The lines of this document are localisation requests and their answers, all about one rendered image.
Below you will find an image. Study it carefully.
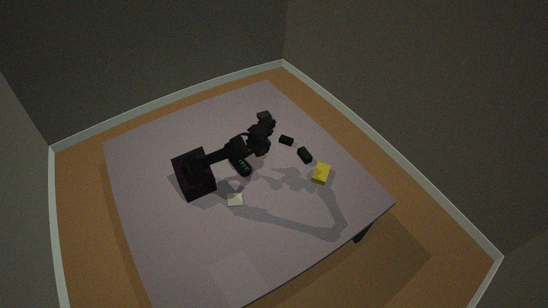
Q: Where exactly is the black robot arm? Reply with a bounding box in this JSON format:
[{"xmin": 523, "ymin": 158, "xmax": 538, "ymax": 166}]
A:
[{"xmin": 181, "ymin": 117, "xmax": 276, "ymax": 178}]

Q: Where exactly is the yellow rectangular block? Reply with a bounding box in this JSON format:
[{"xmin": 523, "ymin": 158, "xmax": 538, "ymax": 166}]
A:
[{"xmin": 311, "ymin": 162, "xmax": 331, "ymax": 186}]

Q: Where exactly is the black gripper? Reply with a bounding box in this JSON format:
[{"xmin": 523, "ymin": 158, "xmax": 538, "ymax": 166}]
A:
[{"xmin": 245, "ymin": 136, "xmax": 271, "ymax": 150}]

